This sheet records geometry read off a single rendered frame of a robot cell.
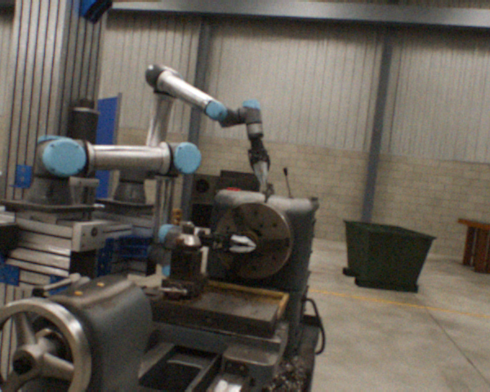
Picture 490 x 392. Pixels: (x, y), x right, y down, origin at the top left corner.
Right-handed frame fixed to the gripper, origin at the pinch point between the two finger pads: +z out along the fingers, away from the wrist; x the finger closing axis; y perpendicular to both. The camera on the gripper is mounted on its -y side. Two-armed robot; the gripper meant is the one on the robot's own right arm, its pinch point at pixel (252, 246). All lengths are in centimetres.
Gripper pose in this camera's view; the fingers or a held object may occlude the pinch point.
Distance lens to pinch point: 161.3
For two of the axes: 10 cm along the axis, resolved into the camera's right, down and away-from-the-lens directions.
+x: 1.1, -9.9, -0.5
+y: -2.2, 0.3, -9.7
